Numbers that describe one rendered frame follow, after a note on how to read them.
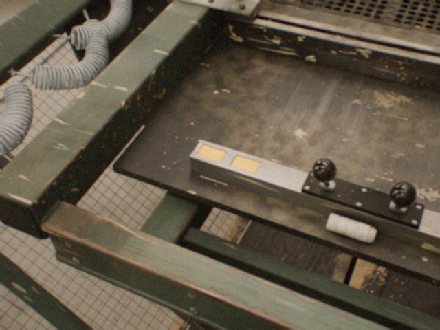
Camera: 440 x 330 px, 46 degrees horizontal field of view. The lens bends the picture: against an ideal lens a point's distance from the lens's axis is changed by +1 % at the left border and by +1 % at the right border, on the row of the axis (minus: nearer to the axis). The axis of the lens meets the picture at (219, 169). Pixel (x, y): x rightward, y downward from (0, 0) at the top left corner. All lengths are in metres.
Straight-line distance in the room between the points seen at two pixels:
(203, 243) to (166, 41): 0.46
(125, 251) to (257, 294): 0.22
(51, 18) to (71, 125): 0.64
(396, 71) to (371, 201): 0.40
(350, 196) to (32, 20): 1.01
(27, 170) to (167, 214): 0.26
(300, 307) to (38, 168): 0.49
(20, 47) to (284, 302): 1.01
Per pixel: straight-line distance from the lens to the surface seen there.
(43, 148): 0.97
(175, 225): 0.97
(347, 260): 2.16
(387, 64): 1.23
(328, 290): 0.92
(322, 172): 0.81
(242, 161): 0.97
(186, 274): 0.81
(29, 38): 1.53
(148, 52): 1.15
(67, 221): 0.91
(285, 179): 0.94
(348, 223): 0.91
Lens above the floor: 1.79
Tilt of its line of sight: 11 degrees down
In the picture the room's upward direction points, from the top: 49 degrees counter-clockwise
